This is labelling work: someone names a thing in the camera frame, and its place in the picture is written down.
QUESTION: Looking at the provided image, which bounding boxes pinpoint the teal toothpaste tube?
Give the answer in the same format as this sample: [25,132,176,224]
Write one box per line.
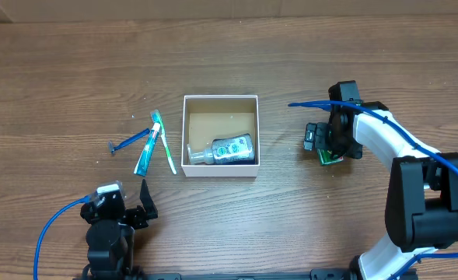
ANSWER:
[134,122,161,177]

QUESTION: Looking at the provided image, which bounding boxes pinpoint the blue disposable razor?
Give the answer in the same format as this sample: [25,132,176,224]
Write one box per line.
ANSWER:
[107,128,150,155]

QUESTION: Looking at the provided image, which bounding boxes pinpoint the green white toothbrush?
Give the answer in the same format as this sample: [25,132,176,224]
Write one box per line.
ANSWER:
[151,110,177,175]

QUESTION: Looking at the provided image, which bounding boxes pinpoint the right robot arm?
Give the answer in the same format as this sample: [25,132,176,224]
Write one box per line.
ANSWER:
[301,81,458,280]

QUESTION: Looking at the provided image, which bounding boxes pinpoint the white cardboard box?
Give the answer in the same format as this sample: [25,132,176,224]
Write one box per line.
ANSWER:
[181,95,260,177]

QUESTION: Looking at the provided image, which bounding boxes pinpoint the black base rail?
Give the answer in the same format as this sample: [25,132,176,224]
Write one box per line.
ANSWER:
[144,268,357,280]

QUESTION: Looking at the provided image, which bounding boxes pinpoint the clear bottle dark liquid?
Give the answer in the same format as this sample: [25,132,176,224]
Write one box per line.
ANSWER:
[187,134,256,165]

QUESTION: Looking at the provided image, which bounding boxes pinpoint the blue left cable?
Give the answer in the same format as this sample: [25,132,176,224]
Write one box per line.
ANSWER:
[32,195,92,280]

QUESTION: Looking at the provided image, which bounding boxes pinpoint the green white small packet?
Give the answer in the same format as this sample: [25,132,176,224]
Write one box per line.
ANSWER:
[317,149,344,166]

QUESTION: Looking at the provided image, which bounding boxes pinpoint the blue cable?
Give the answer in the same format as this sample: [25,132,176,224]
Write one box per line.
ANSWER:
[32,195,92,280]
[288,100,458,280]

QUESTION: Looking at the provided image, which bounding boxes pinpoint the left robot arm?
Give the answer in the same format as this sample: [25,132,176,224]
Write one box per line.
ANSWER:
[80,180,158,279]

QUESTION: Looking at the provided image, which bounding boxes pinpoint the blue right cable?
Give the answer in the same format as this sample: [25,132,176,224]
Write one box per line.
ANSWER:
[288,100,458,280]

